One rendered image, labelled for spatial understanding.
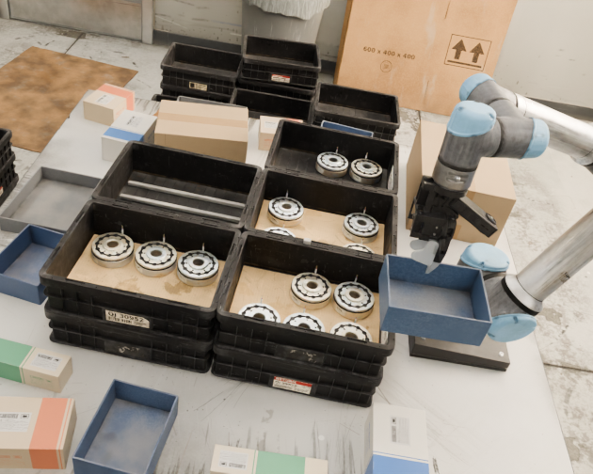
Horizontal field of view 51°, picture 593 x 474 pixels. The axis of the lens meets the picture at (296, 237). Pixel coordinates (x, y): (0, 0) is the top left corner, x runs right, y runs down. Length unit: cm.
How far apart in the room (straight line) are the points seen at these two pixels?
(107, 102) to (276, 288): 110
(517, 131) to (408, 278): 38
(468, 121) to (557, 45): 368
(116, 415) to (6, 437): 23
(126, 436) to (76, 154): 111
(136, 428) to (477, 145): 93
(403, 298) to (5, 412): 85
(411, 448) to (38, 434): 77
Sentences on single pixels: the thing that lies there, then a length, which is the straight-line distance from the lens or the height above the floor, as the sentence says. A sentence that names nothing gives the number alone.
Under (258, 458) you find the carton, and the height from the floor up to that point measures 76.
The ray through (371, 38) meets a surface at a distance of 434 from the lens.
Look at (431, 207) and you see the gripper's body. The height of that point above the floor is 127.
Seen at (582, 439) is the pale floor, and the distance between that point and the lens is 275.
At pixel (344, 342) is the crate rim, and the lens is 139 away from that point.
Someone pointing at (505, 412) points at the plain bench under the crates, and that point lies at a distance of 171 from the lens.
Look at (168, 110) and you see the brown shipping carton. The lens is 221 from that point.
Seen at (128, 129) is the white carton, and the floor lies 79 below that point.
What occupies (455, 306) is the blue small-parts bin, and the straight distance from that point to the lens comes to 134.
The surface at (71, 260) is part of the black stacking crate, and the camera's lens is 162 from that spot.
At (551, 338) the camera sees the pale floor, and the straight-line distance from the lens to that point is 306.
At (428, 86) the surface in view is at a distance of 445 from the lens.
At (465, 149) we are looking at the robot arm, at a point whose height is 141.
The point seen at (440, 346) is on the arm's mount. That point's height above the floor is 75.
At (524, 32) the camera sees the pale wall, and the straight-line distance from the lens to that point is 471.
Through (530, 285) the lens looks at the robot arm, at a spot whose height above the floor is 102.
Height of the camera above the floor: 195
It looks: 39 degrees down
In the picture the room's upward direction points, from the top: 11 degrees clockwise
